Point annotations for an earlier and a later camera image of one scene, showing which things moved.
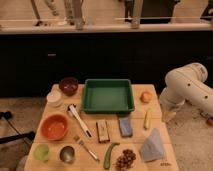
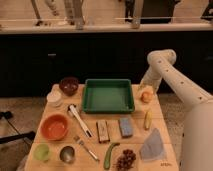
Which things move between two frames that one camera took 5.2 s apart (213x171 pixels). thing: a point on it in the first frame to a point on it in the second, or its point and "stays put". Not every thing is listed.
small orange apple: x=145 y=96 stays put
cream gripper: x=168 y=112 to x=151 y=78
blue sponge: x=126 y=126 stays put
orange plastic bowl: x=54 y=127 stays put
